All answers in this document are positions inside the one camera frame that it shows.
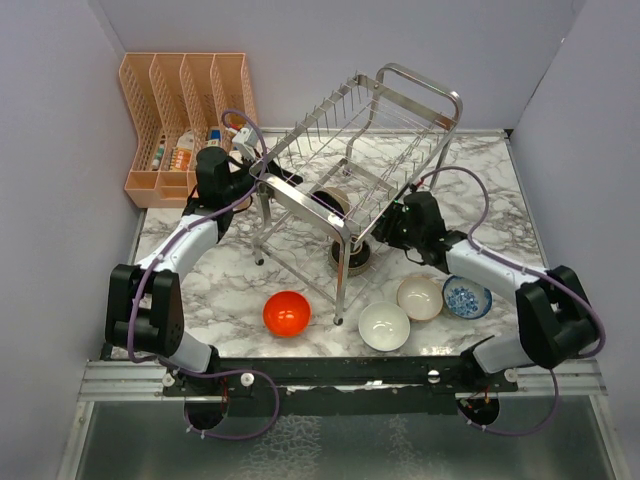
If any red bowl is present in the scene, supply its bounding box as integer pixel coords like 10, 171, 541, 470
262, 291, 312, 338

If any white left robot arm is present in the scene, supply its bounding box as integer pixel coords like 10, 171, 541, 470
105, 147, 267, 395

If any orange white packet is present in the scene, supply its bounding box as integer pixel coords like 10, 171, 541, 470
170, 130, 195, 171

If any peach plastic file organizer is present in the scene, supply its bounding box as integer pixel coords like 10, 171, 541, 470
118, 52, 258, 208

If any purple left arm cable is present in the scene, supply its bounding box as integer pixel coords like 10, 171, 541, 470
128, 108, 285, 443

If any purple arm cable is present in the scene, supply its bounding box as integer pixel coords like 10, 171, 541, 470
128, 108, 285, 443
410, 165, 606, 436

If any black aluminium frame rail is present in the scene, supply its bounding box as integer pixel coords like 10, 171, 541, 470
79, 353, 606, 425

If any white blue tube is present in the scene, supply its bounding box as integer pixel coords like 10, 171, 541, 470
206, 129, 221, 147

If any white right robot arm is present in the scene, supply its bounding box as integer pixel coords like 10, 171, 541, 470
372, 192, 603, 391

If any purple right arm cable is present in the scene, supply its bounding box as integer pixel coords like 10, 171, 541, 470
410, 165, 606, 436

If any steel wire dish rack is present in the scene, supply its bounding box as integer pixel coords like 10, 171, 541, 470
252, 63, 463, 324

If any black bowl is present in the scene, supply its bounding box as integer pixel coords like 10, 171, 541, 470
312, 187, 351, 219

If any blue and white bowl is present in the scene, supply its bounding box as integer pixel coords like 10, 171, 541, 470
442, 275, 493, 320

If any dark patterned cream-inside bowl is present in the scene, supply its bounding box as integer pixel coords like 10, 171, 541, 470
328, 241, 372, 277

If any beige speckled bowl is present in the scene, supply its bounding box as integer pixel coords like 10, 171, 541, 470
396, 276, 444, 322

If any small green white tube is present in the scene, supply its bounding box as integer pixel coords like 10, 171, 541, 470
151, 143, 165, 171

